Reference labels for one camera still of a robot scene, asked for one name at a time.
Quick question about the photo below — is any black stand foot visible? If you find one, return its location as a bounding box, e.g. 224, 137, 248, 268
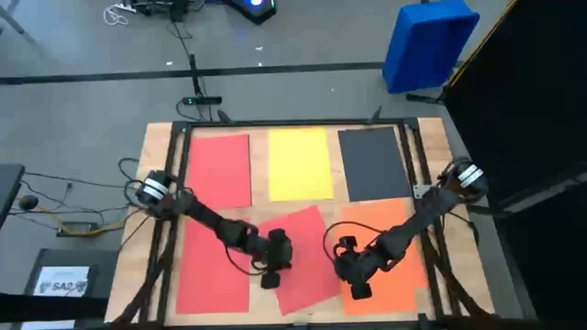
405, 91, 449, 105

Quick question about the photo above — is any black paper sheet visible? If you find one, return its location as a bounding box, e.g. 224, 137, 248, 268
338, 126, 413, 204

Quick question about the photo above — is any black cable bundle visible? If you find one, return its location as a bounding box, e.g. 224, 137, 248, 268
132, 0, 205, 24

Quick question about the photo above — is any red paper sheet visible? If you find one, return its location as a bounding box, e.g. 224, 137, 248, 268
258, 204, 343, 317
175, 214, 252, 315
186, 133, 253, 211

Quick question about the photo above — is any white printed label sheet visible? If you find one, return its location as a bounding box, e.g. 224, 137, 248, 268
32, 265, 91, 298

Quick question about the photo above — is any grey metal base bar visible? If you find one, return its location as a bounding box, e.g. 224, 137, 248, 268
467, 171, 587, 216

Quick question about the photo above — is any grey chair leg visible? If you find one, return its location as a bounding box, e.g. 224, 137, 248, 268
0, 0, 40, 50

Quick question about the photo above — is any black floor power box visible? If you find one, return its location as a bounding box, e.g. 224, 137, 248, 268
56, 221, 100, 238

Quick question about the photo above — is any black metal table frame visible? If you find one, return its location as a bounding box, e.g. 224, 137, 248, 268
109, 104, 499, 330

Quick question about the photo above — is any black floor cable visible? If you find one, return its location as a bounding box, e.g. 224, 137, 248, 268
22, 171, 138, 190

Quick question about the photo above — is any white paper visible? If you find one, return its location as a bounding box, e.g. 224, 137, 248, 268
20, 319, 77, 330

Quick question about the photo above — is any black bar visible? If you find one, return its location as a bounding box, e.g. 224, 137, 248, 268
0, 292, 110, 324

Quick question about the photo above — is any yellow paper sheet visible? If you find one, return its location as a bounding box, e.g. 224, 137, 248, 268
267, 126, 335, 203

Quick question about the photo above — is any black computer tower blue light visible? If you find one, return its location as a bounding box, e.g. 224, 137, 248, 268
224, 0, 279, 27

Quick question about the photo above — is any black hub green light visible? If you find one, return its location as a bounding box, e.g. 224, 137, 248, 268
182, 94, 224, 106

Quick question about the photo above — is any white cable coil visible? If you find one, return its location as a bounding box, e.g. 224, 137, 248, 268
103, 3, 130, 27

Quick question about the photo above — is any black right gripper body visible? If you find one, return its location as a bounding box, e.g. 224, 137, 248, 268
333, 247, 391, 288

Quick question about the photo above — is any black cable cover strip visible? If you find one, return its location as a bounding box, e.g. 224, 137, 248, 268
188, 53, 203, 96

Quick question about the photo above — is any black partition panel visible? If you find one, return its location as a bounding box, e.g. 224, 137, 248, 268
442, 0, 587, 330

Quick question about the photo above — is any black floor tape line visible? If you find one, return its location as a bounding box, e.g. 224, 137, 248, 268
0, 61, 386, 87

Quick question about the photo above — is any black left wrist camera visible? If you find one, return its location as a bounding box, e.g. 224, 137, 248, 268
267, 228, 294, 258

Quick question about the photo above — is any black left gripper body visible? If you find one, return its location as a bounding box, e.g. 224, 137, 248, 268
256, 227, 294, 272

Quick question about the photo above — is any blue plastic crate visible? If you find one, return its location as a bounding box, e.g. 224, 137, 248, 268
382, 0, 482, 95

